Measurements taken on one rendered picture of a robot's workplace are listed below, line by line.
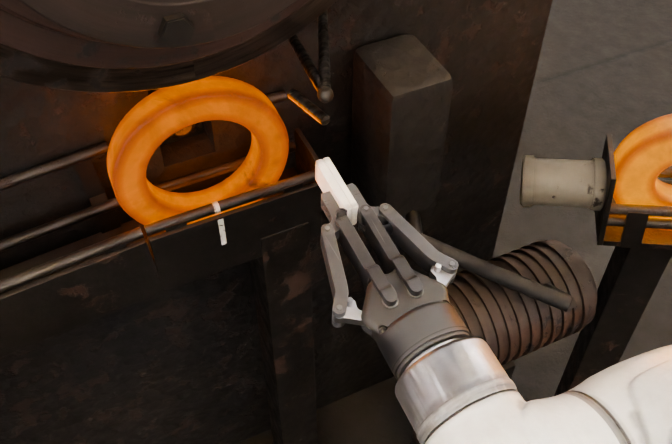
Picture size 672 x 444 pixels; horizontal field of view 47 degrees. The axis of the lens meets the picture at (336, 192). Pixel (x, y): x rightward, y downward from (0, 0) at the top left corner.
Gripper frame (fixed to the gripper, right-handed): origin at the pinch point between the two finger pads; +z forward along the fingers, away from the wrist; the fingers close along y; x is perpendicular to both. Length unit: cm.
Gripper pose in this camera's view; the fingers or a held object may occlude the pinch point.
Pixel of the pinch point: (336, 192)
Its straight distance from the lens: 77.0
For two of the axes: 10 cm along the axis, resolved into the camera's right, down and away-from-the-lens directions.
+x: 0.4, -6.3, -7.7
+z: -4.2, -7.1, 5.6
